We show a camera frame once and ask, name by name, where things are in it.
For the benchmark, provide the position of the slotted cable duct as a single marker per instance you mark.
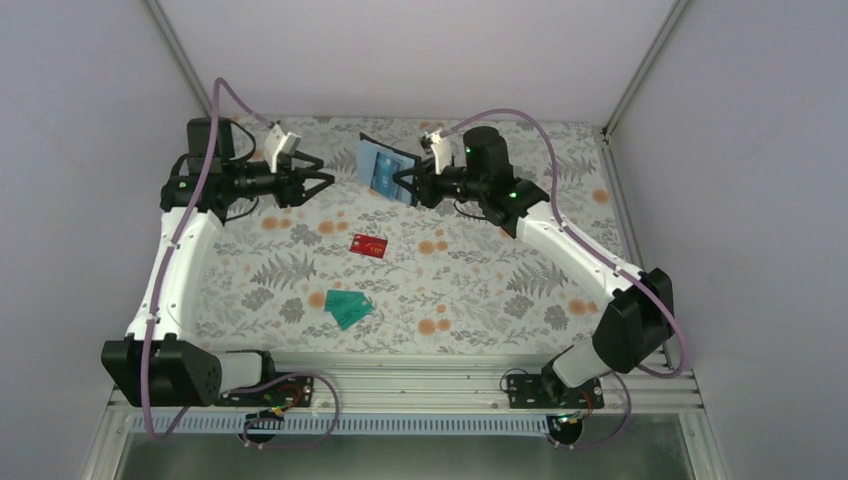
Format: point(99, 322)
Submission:
point(353, 424)

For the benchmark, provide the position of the red credit card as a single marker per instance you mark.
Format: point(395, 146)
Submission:
point(370, 246)

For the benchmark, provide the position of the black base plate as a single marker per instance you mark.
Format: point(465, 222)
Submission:
point(534, 392)
point(290, 391)

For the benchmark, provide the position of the black leather card holder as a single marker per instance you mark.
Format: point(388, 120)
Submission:
point(367, 148)

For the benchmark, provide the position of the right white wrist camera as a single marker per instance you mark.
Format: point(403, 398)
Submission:
point(439, 146)

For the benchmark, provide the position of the floral table mat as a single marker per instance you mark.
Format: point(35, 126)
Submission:
point(448, 283)

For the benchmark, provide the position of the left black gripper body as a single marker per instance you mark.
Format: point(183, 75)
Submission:
point(285, 193)

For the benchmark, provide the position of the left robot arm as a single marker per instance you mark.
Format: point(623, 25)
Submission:
point(158, 362)

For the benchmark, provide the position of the teal credit card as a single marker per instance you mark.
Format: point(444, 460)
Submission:
point(352, 310)
point(341, 301)

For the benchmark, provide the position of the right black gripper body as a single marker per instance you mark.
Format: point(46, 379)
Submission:
point(432, 196)

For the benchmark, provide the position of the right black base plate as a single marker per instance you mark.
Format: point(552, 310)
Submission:
point(534, 392)

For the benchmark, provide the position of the aluminium mounting rail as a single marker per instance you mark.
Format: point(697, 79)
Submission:
point(435, 384)

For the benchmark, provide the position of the blue credit card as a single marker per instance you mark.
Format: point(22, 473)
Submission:
point(385, 166)

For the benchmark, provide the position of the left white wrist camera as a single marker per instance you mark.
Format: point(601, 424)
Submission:
point(279, 141)

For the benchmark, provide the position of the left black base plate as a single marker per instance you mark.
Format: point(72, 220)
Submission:
point(290, 391)

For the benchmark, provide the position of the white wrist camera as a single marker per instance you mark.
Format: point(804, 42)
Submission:
point(279, 141)
point(439, 146)

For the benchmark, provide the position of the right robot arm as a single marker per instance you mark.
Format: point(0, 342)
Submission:
point(637, 305)

